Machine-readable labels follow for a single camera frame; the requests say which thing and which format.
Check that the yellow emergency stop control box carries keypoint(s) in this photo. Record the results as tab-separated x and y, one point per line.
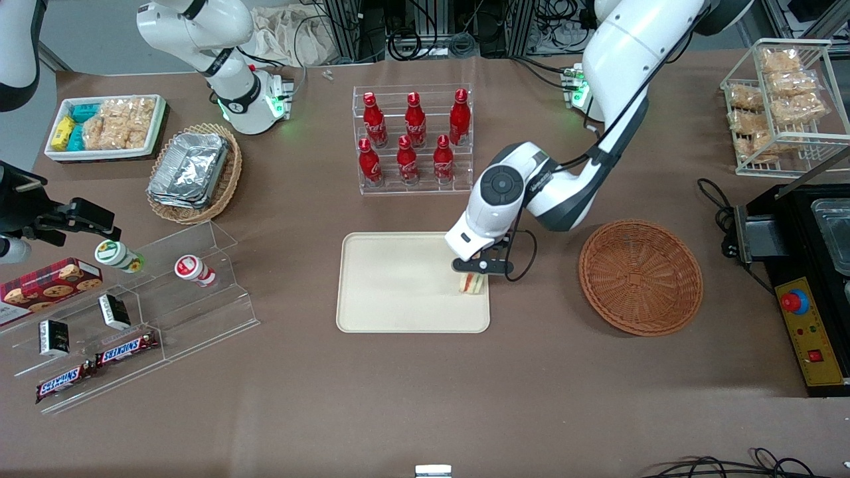
813	332

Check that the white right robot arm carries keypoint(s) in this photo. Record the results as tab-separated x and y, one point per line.
199	26

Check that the Snickers chocolate bar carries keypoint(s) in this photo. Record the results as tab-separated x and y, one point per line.
63	383
126	349

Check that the stack of foil trays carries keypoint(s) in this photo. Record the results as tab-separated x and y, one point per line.
189	169

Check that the clear acrylic tiered shelf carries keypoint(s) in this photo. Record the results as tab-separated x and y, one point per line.
199	312

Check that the triangular sandwich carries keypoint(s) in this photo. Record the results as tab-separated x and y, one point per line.
473	284

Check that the red cola bottle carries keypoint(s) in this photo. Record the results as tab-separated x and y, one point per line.
459	123
408	164
370	166
416	126
443	164
375	126

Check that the light oval wicker basket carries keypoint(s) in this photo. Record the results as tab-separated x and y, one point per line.
229	179

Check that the clear bag of crackers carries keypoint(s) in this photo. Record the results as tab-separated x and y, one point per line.
119	123

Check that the cream plastic tray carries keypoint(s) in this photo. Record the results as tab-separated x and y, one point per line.
398	282

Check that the steel appliance pan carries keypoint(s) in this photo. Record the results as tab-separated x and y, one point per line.
837	239

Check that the bagged fried snack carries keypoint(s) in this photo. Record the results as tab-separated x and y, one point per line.
800	107
780	61
749	121
745	97
793	83
756	147

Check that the red tartan cookie box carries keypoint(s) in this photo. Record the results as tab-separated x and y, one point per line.
46	289

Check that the small black carton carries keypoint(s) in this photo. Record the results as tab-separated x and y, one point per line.
54	337
114	312

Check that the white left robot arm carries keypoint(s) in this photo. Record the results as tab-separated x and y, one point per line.
617	60

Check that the teal snack pack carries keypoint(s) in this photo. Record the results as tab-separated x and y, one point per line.
76	138
85	111

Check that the black countertop appliance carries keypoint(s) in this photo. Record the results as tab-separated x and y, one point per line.
790	226

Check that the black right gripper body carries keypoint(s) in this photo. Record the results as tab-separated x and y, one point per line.
21	206

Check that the brown round wicker basket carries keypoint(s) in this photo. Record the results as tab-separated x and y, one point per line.
641	279

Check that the aluminium frame post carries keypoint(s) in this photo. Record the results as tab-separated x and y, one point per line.
528	26
352	26

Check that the white crumpled cloth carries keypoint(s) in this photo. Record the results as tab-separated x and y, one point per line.
285	36

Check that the red label yogurt bottle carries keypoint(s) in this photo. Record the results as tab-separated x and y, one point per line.
192	269

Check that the yellow snack pack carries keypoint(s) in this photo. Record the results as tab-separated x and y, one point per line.
63	133

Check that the green label yogurt bottle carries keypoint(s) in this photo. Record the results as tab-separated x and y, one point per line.
116	255

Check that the clear acrylic bottle rack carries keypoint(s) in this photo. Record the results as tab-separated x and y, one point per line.
415	189

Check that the white rectangular plastic bin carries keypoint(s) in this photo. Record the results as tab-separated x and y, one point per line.
99	154

